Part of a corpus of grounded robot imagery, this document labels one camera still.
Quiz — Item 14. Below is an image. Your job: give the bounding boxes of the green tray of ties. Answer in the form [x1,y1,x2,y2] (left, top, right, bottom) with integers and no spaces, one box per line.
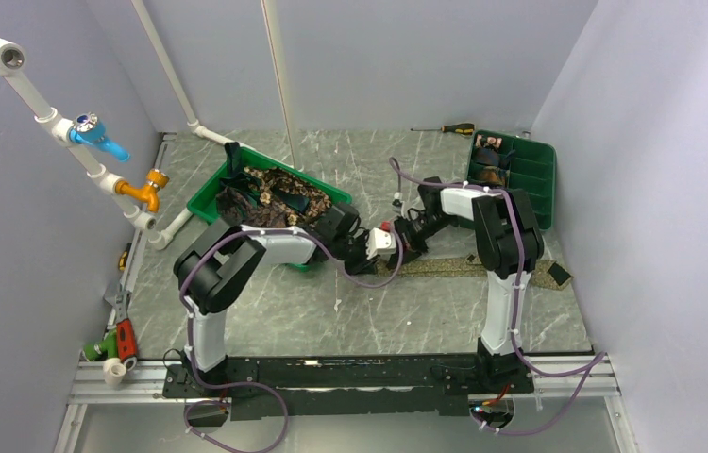
[186,144,353,273]

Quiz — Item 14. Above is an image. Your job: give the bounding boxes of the green compartment organizer box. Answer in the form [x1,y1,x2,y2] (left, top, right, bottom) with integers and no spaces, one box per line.
[466,129,557,230]

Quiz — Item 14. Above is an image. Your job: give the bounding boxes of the blue valve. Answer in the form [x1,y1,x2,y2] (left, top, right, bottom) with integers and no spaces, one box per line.
[68,112,130,162]

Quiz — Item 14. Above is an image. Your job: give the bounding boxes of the dark teal tie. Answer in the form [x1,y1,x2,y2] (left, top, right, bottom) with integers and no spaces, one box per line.
[220,142,311,214]

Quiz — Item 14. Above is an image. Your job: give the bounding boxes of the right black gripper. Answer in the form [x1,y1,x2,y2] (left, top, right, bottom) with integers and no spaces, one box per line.
[388,212,456,270]

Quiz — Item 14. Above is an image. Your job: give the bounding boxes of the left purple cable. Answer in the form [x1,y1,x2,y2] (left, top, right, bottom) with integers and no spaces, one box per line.
[177,226,405,453]

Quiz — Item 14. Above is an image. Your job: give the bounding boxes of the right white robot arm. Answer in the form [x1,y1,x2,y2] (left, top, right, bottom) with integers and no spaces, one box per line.
[391,177,545,392]

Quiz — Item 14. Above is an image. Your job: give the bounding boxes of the brown floral tie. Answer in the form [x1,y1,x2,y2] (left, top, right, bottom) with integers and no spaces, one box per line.
[244,166,332,228]

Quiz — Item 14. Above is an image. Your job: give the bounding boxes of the white pipe fitting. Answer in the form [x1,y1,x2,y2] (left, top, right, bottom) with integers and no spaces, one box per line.
[102,358,127,388]

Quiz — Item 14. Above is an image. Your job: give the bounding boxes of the white vertical pole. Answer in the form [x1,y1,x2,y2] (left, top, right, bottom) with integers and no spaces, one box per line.
[261,0,303,171]

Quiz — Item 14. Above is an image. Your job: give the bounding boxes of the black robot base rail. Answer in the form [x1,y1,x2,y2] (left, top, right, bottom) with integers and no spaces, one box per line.
[161,353,534,421]

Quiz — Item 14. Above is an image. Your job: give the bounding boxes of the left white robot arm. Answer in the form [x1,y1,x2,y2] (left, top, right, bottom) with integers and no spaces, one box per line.
[174,203,396,396]

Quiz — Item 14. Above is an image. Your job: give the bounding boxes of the rolled ties in organizer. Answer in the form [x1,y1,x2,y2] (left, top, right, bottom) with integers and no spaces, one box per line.
[472,134,512,187]

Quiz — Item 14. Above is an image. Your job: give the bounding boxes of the aluminium frame rail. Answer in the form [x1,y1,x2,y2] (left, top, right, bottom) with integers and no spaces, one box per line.
[54,355,640,452]

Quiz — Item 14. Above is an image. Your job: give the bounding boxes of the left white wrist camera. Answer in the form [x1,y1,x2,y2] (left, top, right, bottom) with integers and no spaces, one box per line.
[365,224,397,260]

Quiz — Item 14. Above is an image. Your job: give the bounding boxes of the green pipe fitting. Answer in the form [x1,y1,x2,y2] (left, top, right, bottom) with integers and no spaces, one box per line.
[81,329,119,362]

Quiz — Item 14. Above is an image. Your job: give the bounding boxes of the yellow black tool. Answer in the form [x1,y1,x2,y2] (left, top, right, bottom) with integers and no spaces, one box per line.
[118,243,131,272]

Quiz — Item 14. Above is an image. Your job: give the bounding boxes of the white pvc pipe frame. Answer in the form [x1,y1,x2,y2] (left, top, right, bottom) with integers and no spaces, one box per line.
[0,0,255,251]

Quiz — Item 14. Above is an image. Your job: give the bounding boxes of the orange brass tap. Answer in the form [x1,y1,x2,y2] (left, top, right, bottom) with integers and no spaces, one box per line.
[113,168,170,213]

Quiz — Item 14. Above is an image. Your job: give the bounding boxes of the red pipe wrench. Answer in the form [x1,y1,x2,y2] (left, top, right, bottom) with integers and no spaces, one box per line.
[104,282,138,370]

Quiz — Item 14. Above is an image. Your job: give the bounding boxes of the orange handled screwdriver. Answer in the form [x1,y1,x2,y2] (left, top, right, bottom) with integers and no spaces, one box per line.
[410,123,476,137]

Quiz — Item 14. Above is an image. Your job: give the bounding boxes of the olive gold patterned tie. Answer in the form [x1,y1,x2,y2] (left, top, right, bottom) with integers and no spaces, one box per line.
[399,254,573,291]

